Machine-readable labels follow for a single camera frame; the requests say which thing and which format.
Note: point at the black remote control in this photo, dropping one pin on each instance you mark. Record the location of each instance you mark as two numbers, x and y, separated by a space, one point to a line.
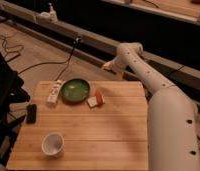
31 113

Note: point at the white object on rail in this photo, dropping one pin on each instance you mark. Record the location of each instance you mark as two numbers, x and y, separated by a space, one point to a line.
51 15

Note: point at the green ceramic bowl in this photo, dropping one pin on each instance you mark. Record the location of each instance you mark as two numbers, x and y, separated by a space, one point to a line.
75 90

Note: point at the white and orange box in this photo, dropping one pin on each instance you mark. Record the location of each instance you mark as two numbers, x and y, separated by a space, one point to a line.
96 100

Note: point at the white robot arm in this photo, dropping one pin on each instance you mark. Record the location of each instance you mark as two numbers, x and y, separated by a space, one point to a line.
172 139

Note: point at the white power strip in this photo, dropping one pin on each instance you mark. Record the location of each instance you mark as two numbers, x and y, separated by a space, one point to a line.
54 92

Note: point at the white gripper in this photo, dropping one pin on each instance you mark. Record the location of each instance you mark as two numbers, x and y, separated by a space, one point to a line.
112 66

